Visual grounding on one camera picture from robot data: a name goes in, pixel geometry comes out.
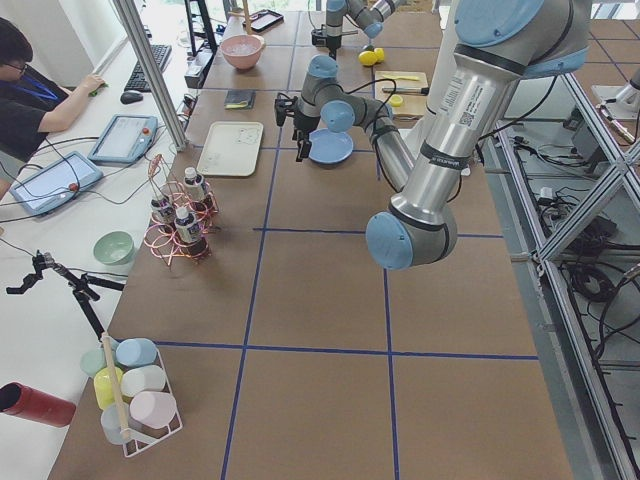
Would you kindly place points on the white cup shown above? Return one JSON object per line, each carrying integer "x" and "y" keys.
{"x": 149, "y": 377}

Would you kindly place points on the white wire cup rack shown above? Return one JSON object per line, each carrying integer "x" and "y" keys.
{"x": 117, "y": 424}

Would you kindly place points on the aluminium frame post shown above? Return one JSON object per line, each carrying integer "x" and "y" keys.
{"x": 132, "y": 24}

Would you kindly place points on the cream bear tray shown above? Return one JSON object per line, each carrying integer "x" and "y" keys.
{"x": 231, "y": 149}

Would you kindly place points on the copper wire bottle rack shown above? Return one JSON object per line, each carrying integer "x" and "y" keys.
{"x": 166, "y": 246}

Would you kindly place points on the yellow plastic knife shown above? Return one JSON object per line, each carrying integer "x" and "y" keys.
{"x": 401, "y": 77}

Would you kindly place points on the tea bottle white cap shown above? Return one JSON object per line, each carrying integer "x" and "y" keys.
{"x": 190, "y": 232}

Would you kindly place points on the seated person black shirt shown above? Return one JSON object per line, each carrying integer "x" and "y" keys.
{"x": 33, "y": 106}

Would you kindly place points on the wooden cutting board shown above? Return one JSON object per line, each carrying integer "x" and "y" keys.
{"x": 414, "y": 106}

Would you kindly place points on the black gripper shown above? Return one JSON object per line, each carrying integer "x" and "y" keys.
{"x": 333, "y": 40}
{"x": 301, "y": 121}

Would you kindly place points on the black computer mouse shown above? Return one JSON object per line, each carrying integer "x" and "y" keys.
{"x": 131, "y": 96}

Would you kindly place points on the steel muddler rod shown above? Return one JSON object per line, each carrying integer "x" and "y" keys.
{"x": 423, "y": 91}

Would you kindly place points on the blue cup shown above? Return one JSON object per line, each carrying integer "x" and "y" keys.
{"x": 136, "y": 352}

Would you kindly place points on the blue teach pendant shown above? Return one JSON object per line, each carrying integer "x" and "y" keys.
{"x": 125, "y": 139}
{"x": 56, "y": 184}

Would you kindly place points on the lemon half slice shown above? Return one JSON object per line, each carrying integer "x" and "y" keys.
{"x": 396, "y": 100}

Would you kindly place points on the yellow cup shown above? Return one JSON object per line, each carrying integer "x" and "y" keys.
{"x": 103, "y": 388}

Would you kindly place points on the pink bowl with ice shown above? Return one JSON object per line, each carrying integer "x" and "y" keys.
{"x": 243, "y": 51}

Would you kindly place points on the blue round plate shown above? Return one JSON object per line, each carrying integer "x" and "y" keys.
{"x": 330, "y": 148}

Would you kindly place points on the red cylinder bottle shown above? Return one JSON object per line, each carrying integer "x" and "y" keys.
{"x": 25, "y": 402}

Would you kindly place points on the pink cup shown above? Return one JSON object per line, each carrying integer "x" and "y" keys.
{"x": 153, "y": 409}

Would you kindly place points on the green small bowl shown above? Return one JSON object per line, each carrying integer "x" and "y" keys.
{"x": 114, "y": 248}

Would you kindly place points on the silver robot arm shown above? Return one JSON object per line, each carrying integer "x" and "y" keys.
{"x": 497, "y": 44}
{"x": 368, "y": 19}

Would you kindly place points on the yellow lemon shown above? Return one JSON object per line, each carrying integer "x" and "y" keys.
{"x": 368, "y": 58}
{"x": 380, "y": 54}

